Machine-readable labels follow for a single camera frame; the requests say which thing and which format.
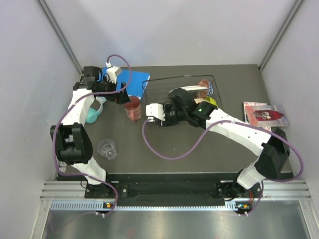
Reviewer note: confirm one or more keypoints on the clear plastic cup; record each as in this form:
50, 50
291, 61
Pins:
107, 149

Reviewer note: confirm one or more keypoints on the blue folder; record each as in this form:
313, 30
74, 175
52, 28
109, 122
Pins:
131, 81

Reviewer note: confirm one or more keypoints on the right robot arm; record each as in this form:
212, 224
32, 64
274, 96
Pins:
269, 147

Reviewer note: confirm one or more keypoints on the white watermelon plate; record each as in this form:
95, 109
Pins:
194, 88

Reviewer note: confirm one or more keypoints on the red translucent mug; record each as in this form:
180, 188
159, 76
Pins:
133, 108

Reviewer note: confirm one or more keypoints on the peach bird plate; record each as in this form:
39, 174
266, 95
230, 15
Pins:
198, 101

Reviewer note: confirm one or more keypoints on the grey wire dish rack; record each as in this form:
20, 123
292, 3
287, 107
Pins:
157, 90

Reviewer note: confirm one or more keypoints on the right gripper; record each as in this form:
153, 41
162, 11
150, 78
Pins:
163, 121

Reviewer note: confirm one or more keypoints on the orange blue patterned bowl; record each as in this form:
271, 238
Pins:
208, 92

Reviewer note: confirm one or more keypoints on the aluminium front rail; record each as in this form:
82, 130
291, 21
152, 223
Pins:
69, 195

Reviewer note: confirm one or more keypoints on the red illustrated book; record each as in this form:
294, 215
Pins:
264, 116

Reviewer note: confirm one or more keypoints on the teal cat-ear headphones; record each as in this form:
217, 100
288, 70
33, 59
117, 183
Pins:
93, 114

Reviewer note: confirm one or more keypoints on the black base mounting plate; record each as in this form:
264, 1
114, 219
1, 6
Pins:
133, 189

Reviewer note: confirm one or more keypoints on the lime green bowl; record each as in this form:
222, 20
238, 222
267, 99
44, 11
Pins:
211, 101

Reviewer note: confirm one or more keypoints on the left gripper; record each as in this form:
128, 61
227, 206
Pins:
120, 98

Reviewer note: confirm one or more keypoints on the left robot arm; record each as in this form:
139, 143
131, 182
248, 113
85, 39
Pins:
72, 144

